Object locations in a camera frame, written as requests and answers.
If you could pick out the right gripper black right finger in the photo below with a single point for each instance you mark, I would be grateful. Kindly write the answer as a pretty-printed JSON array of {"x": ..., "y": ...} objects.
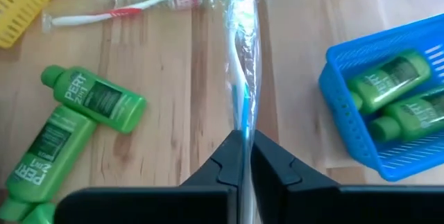
[{"x": 295, "y": 199}]

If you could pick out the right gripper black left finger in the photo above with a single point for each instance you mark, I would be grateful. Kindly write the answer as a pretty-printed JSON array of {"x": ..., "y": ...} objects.
[{"x": 208, "y": 199}]

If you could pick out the blue white bagged toothbrush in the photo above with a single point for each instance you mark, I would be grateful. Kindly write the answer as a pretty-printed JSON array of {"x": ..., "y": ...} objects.
[{"x": 243, "y": 78}]

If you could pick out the green Pert shampoo bottle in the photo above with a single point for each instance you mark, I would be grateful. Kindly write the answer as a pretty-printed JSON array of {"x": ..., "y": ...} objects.
[
  {"x": 40, "y": 214},
  {"x": 97, "y": 99},
  {"x": 412, "y": 116},
  {"x": 388, "y": 82},
  {"x": 48, "y": 154}
]

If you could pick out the blue plastic basket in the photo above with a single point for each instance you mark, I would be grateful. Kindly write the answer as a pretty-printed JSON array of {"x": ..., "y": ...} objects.
[{"x": 347, "y": 130}]

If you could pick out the red white bagged toothbrush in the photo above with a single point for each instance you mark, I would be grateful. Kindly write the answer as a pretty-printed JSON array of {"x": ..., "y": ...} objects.
[{"x": 104, "y": 16}]

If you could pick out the yellow plastic basket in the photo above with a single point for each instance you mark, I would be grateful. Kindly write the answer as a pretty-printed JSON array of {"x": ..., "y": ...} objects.
[{"x": 24, "y": 5}]

